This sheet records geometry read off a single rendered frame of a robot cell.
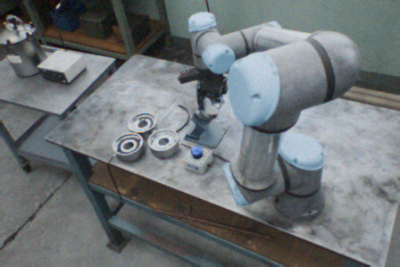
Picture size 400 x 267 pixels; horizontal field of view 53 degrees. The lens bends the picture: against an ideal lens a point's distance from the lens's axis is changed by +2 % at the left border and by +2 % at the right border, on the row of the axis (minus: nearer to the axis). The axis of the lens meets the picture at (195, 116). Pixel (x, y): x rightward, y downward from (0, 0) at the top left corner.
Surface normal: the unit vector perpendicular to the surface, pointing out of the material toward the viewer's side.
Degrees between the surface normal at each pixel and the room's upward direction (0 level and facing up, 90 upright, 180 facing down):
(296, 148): 7
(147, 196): 0
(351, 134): 0
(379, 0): 90
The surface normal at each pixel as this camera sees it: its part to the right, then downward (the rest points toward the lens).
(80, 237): -0.13, -0.73
